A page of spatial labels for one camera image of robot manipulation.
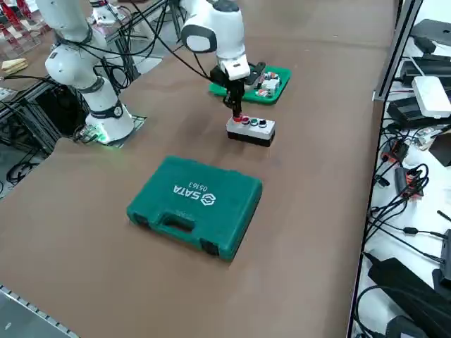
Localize wooden wedge blocks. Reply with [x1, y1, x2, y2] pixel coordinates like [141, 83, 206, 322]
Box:
[1, 57, 29, 75]

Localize green plastic tray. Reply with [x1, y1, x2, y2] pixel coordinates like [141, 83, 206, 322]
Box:
[208, 64, 293, 106]

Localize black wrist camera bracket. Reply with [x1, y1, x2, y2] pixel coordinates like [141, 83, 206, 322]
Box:
[246, 62, 267, 86]

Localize orange black plug connector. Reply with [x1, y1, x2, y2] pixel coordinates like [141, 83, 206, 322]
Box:
[383, 140, 410, 165]

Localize aluminium frame post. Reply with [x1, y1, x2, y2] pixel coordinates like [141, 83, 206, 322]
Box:
[372, 0, 424, 104]

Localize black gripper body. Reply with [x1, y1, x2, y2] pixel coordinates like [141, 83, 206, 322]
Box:
[209, 65, 248, 94]

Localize large black power brick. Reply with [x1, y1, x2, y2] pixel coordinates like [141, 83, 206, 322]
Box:
[367, 258, 445, 338]

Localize black flat device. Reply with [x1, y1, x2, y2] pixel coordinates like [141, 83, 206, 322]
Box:
[386, 98, 438, 130]

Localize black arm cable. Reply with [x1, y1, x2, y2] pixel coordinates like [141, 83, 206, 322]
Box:
[130, 0, 213, 84]

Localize white terminal block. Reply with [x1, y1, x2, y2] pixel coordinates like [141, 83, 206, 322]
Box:
[261, 77, 280, 96]

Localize white button box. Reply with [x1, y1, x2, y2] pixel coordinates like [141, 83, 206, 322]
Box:
[225, 115, 277, 149]

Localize white flat device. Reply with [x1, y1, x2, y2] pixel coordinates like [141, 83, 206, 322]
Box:
[411, 75, 451, 119]

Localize green plastic tool case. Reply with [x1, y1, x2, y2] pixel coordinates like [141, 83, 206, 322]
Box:
[125, 155, 264, 263]

